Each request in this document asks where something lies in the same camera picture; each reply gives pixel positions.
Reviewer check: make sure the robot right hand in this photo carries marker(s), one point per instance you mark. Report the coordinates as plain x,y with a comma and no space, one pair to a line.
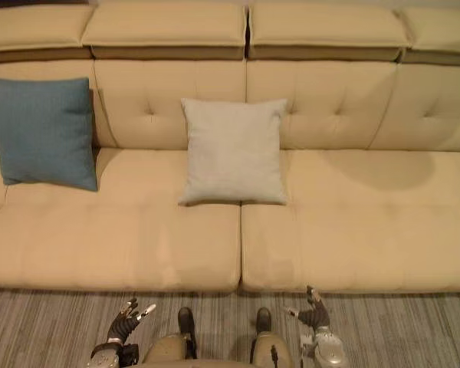
315,312

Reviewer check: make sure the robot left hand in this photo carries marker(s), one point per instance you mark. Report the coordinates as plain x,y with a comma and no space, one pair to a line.
125,324

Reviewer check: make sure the robot left silver arm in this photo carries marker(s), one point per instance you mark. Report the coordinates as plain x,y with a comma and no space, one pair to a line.
109,354

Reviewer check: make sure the robot left silver leg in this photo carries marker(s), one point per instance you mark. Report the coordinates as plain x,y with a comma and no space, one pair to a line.
176,341

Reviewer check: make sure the robot silver leg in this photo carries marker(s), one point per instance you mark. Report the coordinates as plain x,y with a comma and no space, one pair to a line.
176,341
268,341

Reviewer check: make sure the robot right silver leg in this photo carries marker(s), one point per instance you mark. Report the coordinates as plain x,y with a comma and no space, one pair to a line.
268,341

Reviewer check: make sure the grey striped carpet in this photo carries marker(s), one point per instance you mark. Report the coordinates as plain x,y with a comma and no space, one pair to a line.
42,329

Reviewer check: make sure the beige leather sofa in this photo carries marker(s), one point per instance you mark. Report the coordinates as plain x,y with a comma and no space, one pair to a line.
329,230

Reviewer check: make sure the light grey square cushion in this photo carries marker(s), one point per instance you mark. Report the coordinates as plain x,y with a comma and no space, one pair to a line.
234,153

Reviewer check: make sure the blue square cushion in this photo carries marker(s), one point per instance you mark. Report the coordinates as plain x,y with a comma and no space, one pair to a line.
42,130

